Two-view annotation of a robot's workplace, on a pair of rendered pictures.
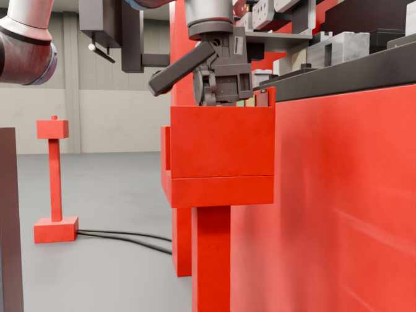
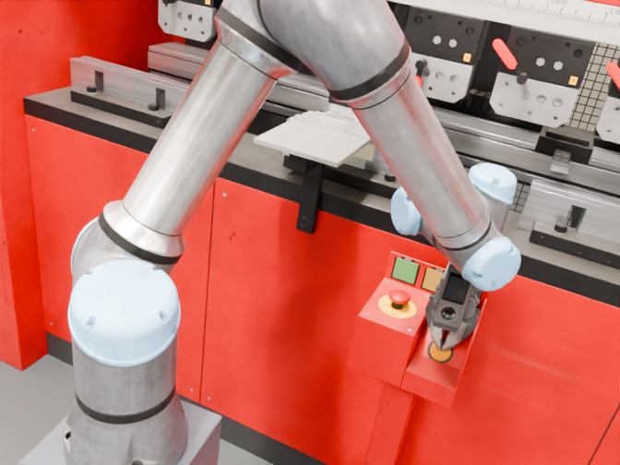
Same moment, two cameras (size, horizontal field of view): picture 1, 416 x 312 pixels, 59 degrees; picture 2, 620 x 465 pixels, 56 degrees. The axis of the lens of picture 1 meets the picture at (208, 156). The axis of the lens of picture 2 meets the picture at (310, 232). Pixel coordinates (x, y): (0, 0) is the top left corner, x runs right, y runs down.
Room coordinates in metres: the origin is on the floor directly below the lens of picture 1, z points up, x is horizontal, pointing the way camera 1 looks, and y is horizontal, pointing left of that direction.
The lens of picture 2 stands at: (0.36, 0.88, 1.39)
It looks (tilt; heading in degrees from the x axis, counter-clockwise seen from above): 28 degrees down; 302
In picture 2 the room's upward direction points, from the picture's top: 9 degrees clockwise
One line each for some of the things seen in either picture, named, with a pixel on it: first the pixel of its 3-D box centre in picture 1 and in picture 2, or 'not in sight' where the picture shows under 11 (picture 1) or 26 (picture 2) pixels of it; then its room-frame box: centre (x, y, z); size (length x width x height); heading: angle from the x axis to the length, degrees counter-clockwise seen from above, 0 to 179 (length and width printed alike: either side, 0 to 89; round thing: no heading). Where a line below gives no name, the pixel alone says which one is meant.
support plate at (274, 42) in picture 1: (249, 42); (321, 136); (0.99, -0.11, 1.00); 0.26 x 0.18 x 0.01; 101
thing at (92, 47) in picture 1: (103, 50); not in sight; (2.17, 0.61, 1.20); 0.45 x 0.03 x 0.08; 0
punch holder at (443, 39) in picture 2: not in sight; (440, 53); (0.84, -0.29, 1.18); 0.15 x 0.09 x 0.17; 11
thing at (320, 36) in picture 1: (306, 46); not in sight; (0.99, -0.26, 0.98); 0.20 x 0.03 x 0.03; 11
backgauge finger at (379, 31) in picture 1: (356, 41); not in sight; (1.04, -0.41, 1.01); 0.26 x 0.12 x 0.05; 101
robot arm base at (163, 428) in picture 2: not in sight; (126, 409); (0.80, 0.54, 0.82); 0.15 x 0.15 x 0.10
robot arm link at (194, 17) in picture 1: (208, 15); not in sight; (0.59, 0.00, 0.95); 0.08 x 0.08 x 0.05
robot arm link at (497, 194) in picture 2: not in sight; (483, 202); (0.59, 0.01, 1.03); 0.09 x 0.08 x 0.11; 55
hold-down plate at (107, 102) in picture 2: not in sight; (122, 107); (1.59, -0.08, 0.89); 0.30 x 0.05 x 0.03; 11
